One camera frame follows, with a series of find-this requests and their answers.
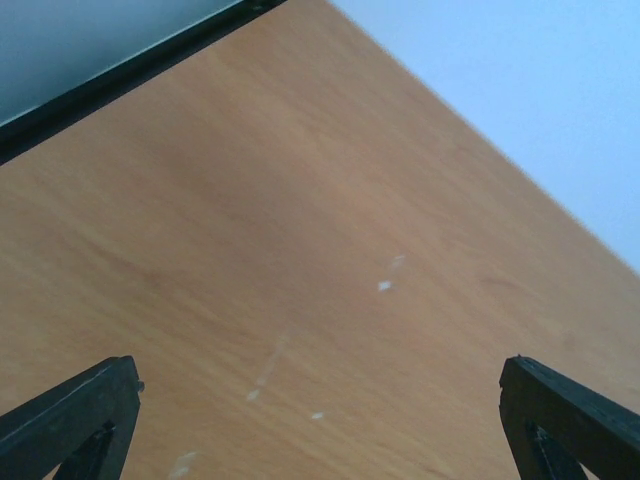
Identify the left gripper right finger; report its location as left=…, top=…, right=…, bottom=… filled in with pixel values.
left=499, top=355, right=639, bottom=479

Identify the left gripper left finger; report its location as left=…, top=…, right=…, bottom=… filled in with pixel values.
left=1, top=355, right=144, bottom=479

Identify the black table edge rail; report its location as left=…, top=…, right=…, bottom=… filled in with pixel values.
left=1, top=1, right=278, bottom=163

